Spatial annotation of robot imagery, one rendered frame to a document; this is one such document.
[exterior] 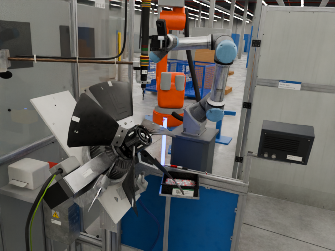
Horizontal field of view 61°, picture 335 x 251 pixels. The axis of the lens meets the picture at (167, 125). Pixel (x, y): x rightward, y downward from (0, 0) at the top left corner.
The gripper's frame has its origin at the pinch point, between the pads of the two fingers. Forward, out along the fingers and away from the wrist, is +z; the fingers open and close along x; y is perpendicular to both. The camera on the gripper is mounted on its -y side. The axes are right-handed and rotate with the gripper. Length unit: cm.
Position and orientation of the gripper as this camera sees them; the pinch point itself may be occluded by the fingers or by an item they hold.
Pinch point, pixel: (149, 36)
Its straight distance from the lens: 143.3
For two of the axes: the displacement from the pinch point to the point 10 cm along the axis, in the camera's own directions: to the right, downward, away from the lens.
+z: -3.6, 2.6, -9.0
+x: -9.3, -1.6, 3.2
